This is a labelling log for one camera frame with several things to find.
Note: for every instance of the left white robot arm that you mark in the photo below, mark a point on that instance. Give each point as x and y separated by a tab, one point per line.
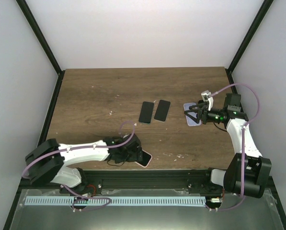
51	162

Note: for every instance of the black smartphone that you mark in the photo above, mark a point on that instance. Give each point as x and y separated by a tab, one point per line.
146	112
162	110

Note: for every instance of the phone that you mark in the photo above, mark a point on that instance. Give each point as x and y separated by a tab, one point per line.
146	159
190	121

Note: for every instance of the left black frame post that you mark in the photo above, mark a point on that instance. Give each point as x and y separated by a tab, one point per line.
39	35

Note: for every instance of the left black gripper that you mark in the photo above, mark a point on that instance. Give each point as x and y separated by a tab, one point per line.
134	157

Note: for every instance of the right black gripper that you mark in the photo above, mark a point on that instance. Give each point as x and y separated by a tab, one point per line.
204	113

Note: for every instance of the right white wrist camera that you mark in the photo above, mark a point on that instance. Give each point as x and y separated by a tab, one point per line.
206	96

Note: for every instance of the black frame post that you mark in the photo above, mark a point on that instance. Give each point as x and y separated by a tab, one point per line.
265	6
39	35

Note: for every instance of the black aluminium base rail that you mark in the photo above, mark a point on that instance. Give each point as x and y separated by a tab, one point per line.
193	181

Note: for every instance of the light blue slotted cable duct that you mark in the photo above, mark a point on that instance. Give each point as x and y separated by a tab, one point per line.
189	201

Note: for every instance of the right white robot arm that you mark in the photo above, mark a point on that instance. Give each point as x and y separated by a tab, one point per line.
248	172

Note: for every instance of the right black frame post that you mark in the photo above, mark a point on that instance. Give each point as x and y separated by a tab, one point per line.
265	6

